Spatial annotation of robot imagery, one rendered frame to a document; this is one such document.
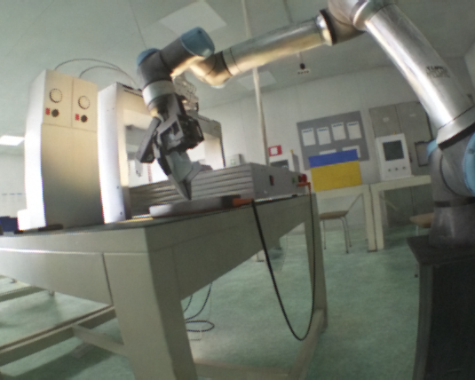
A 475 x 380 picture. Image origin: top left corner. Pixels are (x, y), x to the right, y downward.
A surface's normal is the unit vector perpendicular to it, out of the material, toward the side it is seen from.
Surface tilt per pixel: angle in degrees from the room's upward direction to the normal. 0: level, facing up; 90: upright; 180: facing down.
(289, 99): 90
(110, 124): 90
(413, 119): 90
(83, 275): 90
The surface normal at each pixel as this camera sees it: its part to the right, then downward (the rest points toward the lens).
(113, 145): -0.40, 0.02
